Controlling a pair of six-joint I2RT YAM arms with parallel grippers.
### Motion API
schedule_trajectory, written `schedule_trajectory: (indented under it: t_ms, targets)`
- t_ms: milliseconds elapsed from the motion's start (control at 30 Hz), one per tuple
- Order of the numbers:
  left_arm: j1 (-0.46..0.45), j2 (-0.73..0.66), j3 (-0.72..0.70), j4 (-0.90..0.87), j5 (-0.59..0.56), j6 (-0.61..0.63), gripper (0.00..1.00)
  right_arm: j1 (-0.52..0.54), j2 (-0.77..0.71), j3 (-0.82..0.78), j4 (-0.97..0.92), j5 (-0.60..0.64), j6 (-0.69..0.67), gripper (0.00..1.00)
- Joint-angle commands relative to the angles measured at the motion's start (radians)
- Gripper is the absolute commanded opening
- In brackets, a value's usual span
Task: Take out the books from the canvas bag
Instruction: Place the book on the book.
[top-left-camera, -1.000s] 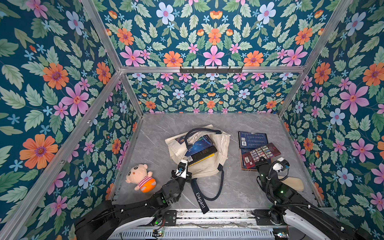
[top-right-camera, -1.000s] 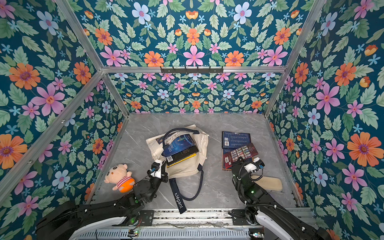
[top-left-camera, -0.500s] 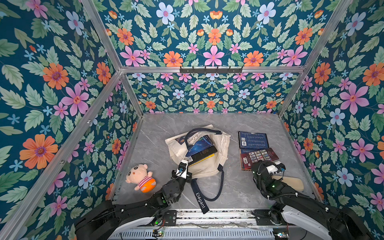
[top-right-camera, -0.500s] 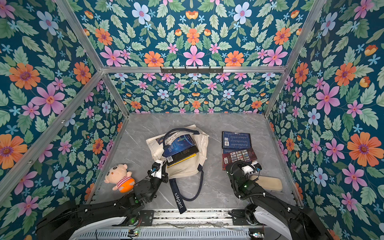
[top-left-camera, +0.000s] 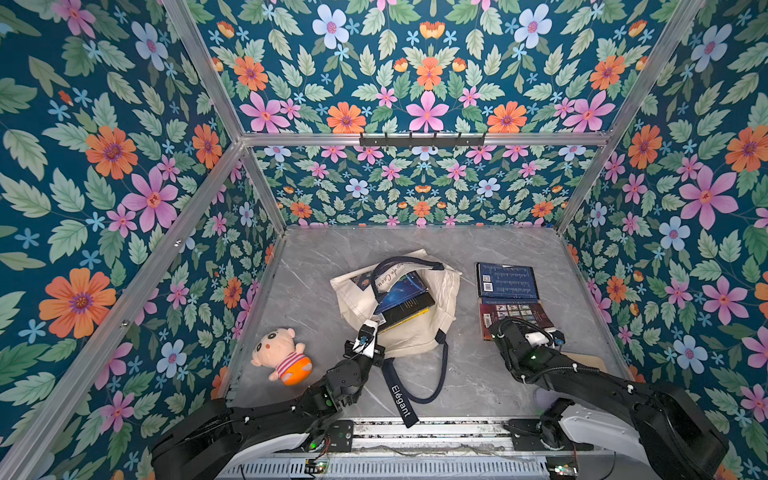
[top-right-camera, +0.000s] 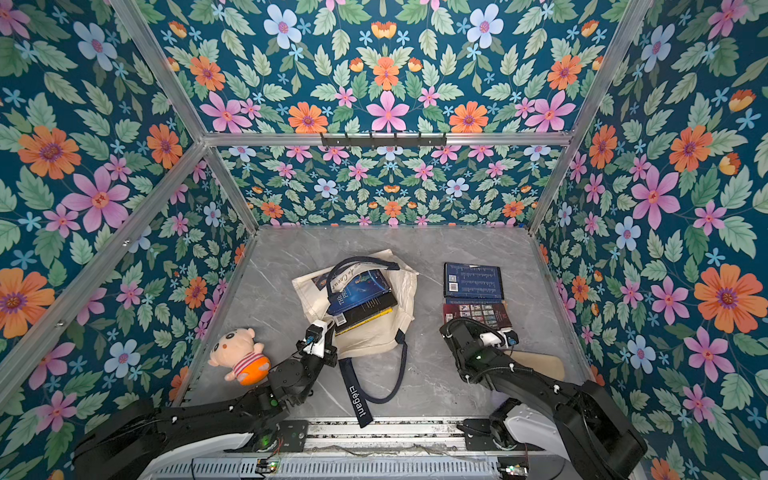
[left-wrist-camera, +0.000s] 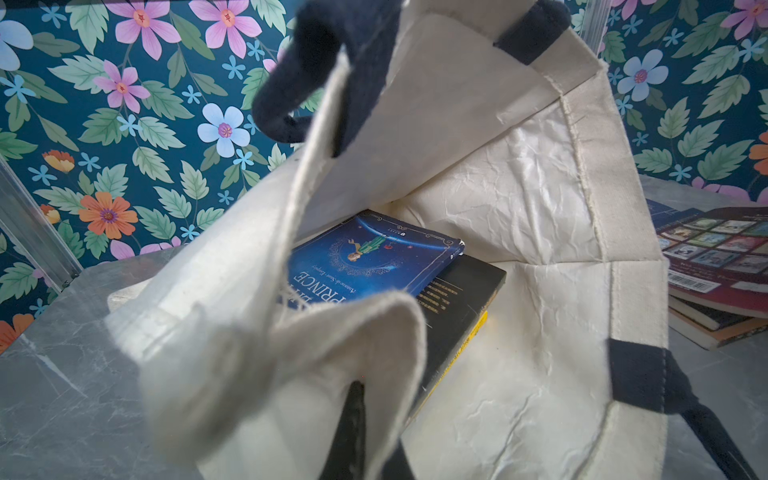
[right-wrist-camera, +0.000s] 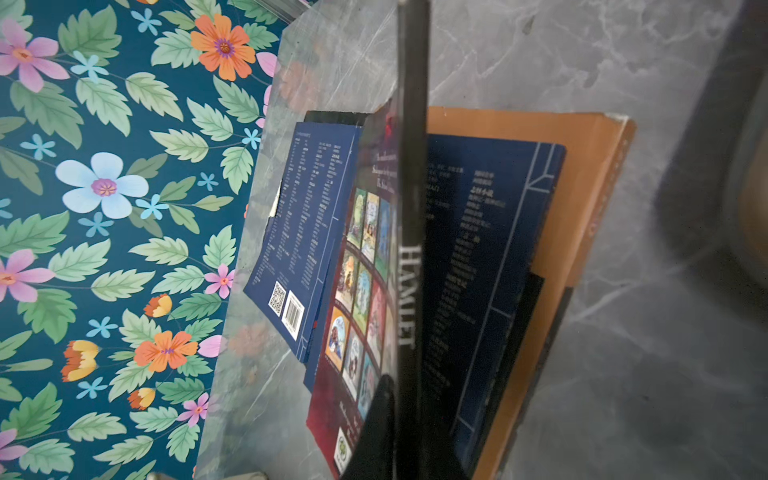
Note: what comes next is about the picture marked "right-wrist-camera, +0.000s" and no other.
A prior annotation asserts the maroon grid cover book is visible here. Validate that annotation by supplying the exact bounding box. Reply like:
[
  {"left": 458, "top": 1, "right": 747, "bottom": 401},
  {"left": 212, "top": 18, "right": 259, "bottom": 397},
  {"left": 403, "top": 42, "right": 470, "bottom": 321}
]
[{"left": 307, "top": 1, "right": 430, "bottom": 479}]

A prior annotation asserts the blue Little Prince book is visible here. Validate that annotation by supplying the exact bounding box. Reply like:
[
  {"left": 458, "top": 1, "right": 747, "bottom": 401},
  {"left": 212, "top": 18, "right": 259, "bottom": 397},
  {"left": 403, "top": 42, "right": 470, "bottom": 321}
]
[{"left": 244, "top": 111, "right": 366, "bottom": 363}]

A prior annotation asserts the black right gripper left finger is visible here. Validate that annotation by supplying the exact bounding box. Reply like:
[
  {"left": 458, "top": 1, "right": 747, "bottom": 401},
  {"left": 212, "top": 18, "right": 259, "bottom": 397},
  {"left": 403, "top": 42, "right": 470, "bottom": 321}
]
[{"left": 341, "top": 389, "right": 395, "bottom": 480}]

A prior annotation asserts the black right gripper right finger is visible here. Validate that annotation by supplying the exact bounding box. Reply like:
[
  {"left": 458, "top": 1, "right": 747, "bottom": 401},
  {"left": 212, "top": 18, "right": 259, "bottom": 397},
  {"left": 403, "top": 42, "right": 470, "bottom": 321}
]
[{"left": 419, "top": 413, "right": 468, "bottom": 480}]

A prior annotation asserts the brown black scroll cover book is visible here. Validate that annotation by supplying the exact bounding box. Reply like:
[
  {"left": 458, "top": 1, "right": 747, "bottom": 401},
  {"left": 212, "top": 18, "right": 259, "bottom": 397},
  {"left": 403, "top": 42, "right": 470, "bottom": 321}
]
[{"left": 428, "top": 107, "right": 636, "bottom": 479}]

